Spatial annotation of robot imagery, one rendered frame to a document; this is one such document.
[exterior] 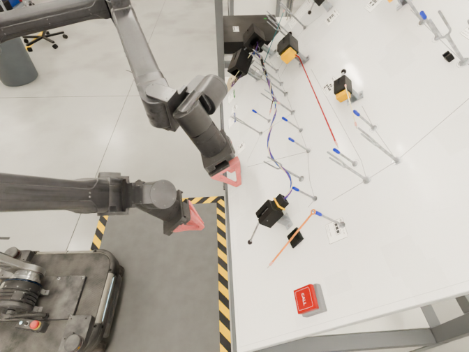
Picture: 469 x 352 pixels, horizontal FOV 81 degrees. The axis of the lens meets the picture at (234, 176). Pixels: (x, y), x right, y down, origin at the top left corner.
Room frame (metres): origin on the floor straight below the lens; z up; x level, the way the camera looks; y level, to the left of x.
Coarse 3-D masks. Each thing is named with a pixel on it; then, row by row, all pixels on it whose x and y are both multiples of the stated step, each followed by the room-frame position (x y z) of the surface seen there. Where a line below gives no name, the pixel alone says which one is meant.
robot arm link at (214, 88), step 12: (156, 84) 0.46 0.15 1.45; (192, 84) 0.49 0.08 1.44; (204, 84) 0.48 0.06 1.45; (216, 84) 0.48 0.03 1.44; (156, 96) 0.43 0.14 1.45; (168, 96) 0.43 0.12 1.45; (180, 96) 0.45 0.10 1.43; (216, 96) 0.46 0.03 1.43; (168, 108) 0.42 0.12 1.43; (216, 108) 0.45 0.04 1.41
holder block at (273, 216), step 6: (264, 204) 0.42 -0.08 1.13; (270, 204) 0.41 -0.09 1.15; (258, 210) 0.41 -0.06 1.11; (264, 210) 0.40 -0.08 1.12; (270, 210) 0.39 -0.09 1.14; (276, 210) 0.39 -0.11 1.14; (258, 216) 0.39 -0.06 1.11; (264, 216) 0.38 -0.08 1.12; (270, 216) 0.38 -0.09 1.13; (276, 216) 0.38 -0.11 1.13; (282, 216) 0.39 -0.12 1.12; (264, 222) 0.37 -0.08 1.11; (270, 222) 0.38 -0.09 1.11
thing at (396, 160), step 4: (364, 132) 0.40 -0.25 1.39; (364, 136) 0.38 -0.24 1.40; (368, 136) 0.40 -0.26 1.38; (368, 140) 0.38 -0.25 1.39; (372, 140) 0.40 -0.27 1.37; (376, 144) 0.39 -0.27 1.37; (380, 148) 0.39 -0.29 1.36; (384, 152) 0.40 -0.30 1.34; (388, 152) 0.40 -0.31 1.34; (392, 156) 0.40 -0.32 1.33; (392, 160) 0.41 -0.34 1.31; (396, 160) 0.40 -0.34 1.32; (400, 160) 0.40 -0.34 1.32; (396, 164) 0.39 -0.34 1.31
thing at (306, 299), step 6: (300, 288) 0.21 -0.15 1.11; (306, 288) 0.20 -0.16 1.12; (312, 288) 0.20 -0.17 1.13; (294, 294) 0.20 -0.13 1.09; (300, 294) 0.19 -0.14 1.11; (306, 294) 0.19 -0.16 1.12; (312, 294) 0.19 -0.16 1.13; (300, 300) 0.18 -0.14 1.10; (306, 300) 0.18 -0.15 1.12; (312, 300) 0.18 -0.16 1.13; (300, 306) 0.17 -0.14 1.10; (306, 306) 0.17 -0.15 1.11; (312, 306) 0.17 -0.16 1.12; (300, 312) 0.16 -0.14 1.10; (306, 312) 0.16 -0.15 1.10
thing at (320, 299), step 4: (316, 284) 0.21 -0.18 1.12; (316, 288) 0.20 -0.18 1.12; (320, 288) 0.20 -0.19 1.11; (316, 292) 0.20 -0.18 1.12; (320, 292) 0.20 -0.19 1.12; (316, 296) 0.19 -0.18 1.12; (320, 296) 0.19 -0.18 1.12; (320, 300) 0.18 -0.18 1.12; (324, 300) 0.18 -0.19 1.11; (320, 304) 0.17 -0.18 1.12; (324, 304) 0.17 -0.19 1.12; (320, 308) 0.16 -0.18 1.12; (324, 308) 0.16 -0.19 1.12; (308, 312) 0.16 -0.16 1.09; (312, 312) 0.16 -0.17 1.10; (316, 312) 0.16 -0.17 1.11; (320, 312) 0.16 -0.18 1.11; (304, 316) 0.16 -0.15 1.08; (308, 316) 0.16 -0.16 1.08
